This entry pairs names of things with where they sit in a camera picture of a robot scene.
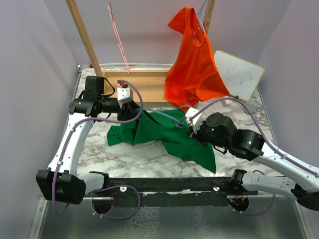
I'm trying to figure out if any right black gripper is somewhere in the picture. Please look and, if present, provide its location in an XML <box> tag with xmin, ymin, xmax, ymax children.
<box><xmin>187</xmin><ymin>119</ymin><xmax>229</xmax><ymax>149</ymax></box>

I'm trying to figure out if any blue grey plastic hanger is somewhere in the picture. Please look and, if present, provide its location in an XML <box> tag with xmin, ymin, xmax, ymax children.
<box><xmin>143</xmin><ymin>108</ymin><xmax>186</xmax><ymax>128</ymax></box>

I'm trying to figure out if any green t shirt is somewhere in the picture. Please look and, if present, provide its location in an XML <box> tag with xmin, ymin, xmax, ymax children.
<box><xmin>107</xmin><ymin>109</ymin><xmax>216</xmax><ymax>173</ymax></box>

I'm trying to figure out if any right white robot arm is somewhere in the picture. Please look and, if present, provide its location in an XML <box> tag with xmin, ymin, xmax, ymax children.
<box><xmin>185</xmin><ymin>108</ymin><xmax>319</xmax><ymax>211</ymax></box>

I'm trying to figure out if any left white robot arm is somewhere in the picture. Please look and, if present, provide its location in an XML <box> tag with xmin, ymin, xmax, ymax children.
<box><xmin>36</xmin><ymin>76</ymin><xmax>142</xmax><ymax>205</ymax></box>

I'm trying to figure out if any orange t shirt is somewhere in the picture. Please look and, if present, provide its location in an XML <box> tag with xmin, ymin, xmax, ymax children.
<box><xmin>164</xmin><ymin>7</ymin><xmax>230</xmax><ymax>108</ymax></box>

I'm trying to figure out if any lilac hanger under orange shirt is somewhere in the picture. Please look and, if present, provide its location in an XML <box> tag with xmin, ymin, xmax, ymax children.
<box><xmin>194</xmin><ymin>0</ymin><xmax>207</xmax><ymax>43</ymax></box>

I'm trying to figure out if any wooden clothes rack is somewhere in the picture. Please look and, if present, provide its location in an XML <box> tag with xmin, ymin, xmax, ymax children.
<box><xmin>65</xmin><ymin>0</ymin><xmax>216</xmax><ymax>104</ymax></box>

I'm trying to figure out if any clear plastic cup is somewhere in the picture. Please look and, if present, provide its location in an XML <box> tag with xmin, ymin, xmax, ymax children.
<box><xmin>246</xmin><ymin>100</ymin><xmax>258</xmax><ymax>112</ymax></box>

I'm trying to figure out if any small whiteboard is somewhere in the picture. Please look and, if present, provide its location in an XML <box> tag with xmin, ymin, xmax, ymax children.
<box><xmin>214</xmin><ymin>50</ymin><xmax>265</xmax><ymax>101</ymax></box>

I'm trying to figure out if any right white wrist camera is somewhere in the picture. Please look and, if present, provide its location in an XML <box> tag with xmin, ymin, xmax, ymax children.
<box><xmin>185</xmin><ymin>108</ymin><xmax>204</xmax><ymax>133</ymax></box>

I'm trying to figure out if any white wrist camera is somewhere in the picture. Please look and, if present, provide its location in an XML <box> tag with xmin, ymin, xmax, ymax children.
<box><xmin>185</xmin><ymin>108</ymin><xmax>204</xmax><ymax>133</ymax></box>
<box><xmin>117</xmin><ymin>87</ymin><xmax>133</xmax><ymax>105</ymax></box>

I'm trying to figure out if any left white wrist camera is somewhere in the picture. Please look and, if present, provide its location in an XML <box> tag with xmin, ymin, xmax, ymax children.
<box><xmin>117</xmin><ymin>87</ymin><xmax>133</xmax><ymax>105</ymax></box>

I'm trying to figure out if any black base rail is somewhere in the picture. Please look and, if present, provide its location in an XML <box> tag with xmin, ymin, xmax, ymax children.
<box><xmin>86</xmin><ymin>177</ymin><xmax>258</xmax><ymax>208</ymax></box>

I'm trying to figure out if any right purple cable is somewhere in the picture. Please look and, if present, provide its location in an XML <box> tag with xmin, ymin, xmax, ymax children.
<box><xmin>189</xmin><ymin>96</ymin><xmax>319</xmax><ymax>217</ymax></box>

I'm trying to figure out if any purple cable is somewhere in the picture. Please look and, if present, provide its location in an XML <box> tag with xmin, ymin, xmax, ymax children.
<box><xmin>52</xmin><ymin>79</ymin><xmax>145</xmax><ymax>220</ymax></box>
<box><xmin>189</xmin><ymin>96</ymin><xmax>319</xmax><ymax>217</ymax></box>

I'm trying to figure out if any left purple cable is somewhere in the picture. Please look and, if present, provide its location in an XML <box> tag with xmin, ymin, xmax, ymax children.
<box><xmin>52</xmin><ymin>79</ymin><xmax>145</xmax><ymax>220</ymax></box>

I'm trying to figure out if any pink wire hanger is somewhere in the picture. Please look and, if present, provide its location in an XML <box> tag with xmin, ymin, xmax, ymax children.
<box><xmin>108</xmin><ymin>0</ymin><xmax>130</xmax><ymax>74</ymax></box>

